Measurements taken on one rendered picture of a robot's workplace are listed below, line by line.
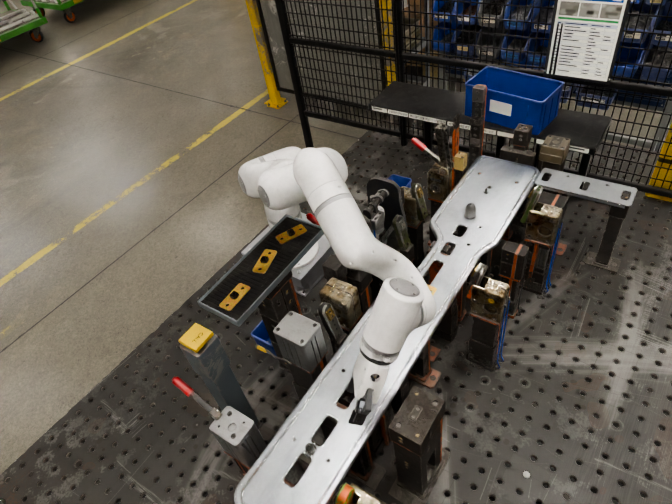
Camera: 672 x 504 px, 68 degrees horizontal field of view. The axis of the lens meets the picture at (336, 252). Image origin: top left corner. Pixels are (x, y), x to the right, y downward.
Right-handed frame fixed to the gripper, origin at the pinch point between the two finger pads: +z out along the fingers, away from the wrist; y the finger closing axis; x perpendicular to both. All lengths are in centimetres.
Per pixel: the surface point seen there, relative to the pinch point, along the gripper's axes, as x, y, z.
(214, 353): 32.6, 14.4, 6.8
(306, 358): 10.9, 14.3, 2.3
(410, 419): -12.5, -1.7, -0.5
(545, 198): -57, 68, -37
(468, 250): -31, 48, -21
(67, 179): 187, 303, 116
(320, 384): 6.0, 11.8, 7.2
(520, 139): -50, 91, -49
